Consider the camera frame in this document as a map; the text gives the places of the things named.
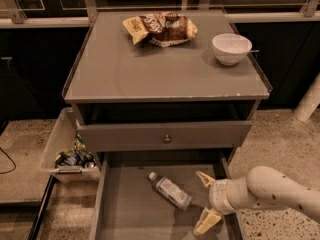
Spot grey cabinet with glass top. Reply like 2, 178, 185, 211
61, 9, 273, 158

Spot white metal railing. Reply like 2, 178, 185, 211
1, 0, 320, 28

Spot brown yellow snack bag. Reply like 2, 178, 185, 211
122, 12, 198, 48

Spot white ceramic bowl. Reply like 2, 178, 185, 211
212, 33, 252, 66

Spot blue plastic bottle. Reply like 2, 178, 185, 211
148, 172, 192, 211

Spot grey top drawer with knob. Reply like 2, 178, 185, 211
78, 121, 252, 152

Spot clear plastic storage bin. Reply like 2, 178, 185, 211
41, 107, 100, 184

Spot black floor cable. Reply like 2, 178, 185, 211
0, 147, 17, 175

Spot grey open middle drawer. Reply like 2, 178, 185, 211
90, 150, 243, 240

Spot cans and wrappers in bin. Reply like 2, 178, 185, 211
55, 134, 96, 168

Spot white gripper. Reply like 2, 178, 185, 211
193, 171, 235, 235

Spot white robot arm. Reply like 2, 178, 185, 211
195, 81, 320, 240

